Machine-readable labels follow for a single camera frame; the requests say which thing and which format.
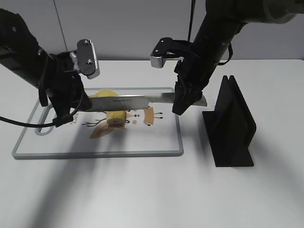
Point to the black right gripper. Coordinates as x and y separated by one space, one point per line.
193 73

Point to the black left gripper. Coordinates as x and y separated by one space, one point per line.
61 84

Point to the knife with white handle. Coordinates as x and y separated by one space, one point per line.
128 102

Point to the yellow banana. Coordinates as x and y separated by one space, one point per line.
116 118

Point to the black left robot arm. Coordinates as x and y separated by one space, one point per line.
19 49

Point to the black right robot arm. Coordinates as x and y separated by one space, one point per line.
223 20

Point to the white cutting board grey rim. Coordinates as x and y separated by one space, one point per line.
151 132

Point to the black knife stand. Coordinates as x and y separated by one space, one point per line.
230 127

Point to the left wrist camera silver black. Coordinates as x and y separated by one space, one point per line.
85 60

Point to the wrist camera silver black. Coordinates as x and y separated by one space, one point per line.
168 48
85 60

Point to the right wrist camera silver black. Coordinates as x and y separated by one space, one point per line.
168 48

